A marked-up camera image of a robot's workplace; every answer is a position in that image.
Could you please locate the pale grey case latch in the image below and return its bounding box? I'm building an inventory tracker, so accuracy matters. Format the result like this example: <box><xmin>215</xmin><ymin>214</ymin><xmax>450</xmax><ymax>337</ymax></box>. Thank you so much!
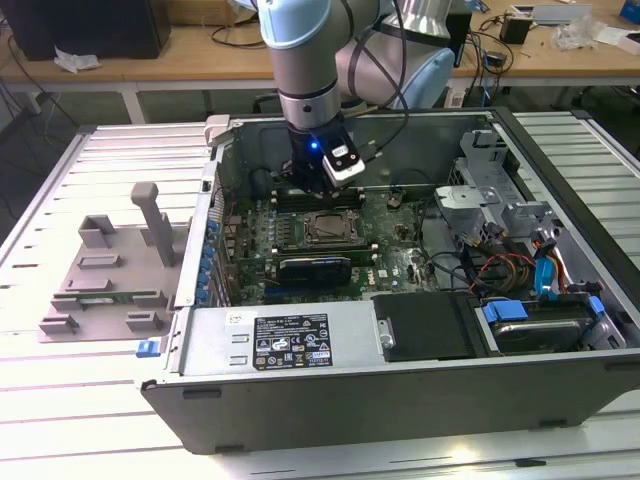
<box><xmin>206</xmin><ymin>113</ymin><xmax>234</xmax><ymax>147</ymax></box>

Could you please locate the black graphics card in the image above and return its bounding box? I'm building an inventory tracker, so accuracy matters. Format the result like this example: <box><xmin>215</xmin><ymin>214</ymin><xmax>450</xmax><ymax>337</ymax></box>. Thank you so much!
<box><xmin>277</xmin><ymin>255</ymin><xmax>354</xmax><ymax>289</ymax></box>

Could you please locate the green motherboard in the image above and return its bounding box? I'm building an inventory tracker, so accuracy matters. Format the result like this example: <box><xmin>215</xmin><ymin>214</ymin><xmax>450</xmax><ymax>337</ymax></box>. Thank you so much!
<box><xmin>219</xmin><ymin>187</ymin><xmax>436</xmax><ymax>306</ymax></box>

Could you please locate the wooden desk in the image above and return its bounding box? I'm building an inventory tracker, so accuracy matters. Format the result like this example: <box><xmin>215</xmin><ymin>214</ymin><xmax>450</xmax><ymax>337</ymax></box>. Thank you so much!
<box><xmin>0</xmin><ymin>0</ymin><xmax>640</xmax><ymax>126</ymax></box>

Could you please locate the silver metal drive cage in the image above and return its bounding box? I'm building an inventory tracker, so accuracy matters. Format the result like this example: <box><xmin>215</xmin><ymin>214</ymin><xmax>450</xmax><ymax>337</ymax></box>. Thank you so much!
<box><xmin>433</xmin><ymin>128</ymin><xmax>569</xmax><ymax>261</ymax></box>

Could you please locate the brown cardboard box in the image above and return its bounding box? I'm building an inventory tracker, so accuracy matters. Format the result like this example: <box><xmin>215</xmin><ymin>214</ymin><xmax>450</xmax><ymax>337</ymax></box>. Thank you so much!
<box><xmin>164</xmin><ymin>0</ymin><xmax>261</xmax><ymax>26</ymax></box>

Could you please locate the tall black box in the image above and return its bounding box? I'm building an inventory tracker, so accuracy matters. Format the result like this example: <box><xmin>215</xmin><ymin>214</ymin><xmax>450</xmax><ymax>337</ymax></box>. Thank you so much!
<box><xmin>446</xmin><ymin>9</ymin><xmax>474</xmax><ymax>69</ymax></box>

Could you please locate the silver power supply with label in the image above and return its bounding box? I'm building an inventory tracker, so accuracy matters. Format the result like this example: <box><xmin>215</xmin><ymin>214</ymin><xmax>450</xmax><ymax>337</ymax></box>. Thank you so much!
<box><xmin>169</xmin><ymin>298</ymin><xmax>389</xmax><ymax>376</ymax></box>

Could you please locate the black plastic shroud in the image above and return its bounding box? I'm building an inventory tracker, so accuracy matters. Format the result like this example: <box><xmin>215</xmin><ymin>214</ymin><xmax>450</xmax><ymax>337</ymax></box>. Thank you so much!
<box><xmin>373</xmin><ymin>292</ymin><xmax>486</xmax><ymax>362</ymax></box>

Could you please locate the grey parts rack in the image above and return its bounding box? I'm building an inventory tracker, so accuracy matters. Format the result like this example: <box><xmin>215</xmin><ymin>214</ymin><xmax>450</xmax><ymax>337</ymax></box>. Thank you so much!
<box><xmin>37</xmin><ymin>182</ymin><xmax>196</xmax><ymax>345</ymax></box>

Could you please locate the green RAM stick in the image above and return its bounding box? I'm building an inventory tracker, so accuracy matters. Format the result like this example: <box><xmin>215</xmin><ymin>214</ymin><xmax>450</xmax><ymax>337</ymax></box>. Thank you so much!
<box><xmin>52</xmin><ymin>292</ymin><xmax>176</xmax><ymax>307</ymax></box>

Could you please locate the black and silver PC case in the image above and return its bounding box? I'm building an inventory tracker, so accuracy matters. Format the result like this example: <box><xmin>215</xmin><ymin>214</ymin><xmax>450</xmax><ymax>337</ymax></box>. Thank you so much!
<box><xmin>139</xmin><ymin>106</ymin><xmax>640</xmax><ymax>455</ymax></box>

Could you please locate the small black cube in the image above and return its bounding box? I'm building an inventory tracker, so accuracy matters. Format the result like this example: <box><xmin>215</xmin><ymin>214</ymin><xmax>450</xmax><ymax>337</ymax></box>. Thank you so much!
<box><xmin>499</xmin><ymin>13</ymin><xmax>531</xmax><ymax>45</ymax></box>

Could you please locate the white crumpled paper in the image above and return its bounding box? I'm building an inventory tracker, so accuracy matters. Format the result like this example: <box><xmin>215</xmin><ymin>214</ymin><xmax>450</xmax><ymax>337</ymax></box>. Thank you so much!
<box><xmin>52</xmin><ymin>44</ymin><xmax>102</xmax><ymax>75</ymax></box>

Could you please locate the black computer tower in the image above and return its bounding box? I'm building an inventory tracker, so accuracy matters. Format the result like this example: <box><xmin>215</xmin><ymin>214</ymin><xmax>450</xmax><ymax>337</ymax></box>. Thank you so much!
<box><xmin>2</xmin><ymin>0</ymin><xmax>172</xmax><ymax>62</ymax></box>

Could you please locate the hard disk in blue carrier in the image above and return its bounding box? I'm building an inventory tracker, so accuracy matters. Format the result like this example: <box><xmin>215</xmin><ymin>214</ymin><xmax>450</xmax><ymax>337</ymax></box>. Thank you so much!
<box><xmin>479</xmin><ymin>294</ymin><xmax>609</xmax><ymax>356</ymax></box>

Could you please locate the white flat box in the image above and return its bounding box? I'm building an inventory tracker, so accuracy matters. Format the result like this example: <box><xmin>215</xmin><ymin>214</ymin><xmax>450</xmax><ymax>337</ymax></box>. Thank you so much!
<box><xmin>509</xmin><ymin>3</ymin><xmax>594</xmax><ymax>26</ymax></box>

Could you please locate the clear plastic bag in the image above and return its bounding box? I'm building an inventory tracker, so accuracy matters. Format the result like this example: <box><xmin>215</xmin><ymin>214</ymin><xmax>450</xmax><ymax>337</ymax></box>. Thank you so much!
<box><xmin>553</xmin><ymin>14</ymin><xmax>609</xmax><ymax>52</ymax></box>

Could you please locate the white paper sheet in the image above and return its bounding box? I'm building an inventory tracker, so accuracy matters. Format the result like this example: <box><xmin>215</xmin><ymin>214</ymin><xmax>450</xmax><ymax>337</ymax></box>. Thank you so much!
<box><xmin>594</xmin><ymin>24</ymin><xmax>640</xmax><ymax>55</ymax></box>

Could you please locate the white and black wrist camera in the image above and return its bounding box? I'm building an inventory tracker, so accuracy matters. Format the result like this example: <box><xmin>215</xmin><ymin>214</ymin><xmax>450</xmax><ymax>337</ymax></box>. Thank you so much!
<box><xmin>321</xmin><ymin>143</ymin><xmax>367</xmax><ymax>189</ymax></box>

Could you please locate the black camera cable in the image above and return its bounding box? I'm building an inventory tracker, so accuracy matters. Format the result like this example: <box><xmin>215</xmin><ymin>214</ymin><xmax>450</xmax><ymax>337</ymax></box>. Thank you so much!
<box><xmin>364</xmin><ymin>0</ymin><xmax>412</xmax><ymax>157</ymax></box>

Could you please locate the power wire bundle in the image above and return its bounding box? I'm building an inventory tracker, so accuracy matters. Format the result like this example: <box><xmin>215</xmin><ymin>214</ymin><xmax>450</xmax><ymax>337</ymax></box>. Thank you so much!
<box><xmin>462</xmin><ymin>222</ymin><xmax>544</xmax><ymax>301</ymax></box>

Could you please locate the light blue flat cable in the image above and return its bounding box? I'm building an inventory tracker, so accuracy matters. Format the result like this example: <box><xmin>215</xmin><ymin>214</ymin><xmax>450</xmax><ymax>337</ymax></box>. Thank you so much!
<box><xmin>533</xmin><ymin>227</ymin><xmax>565</xmax><ymax>301</ymax></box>

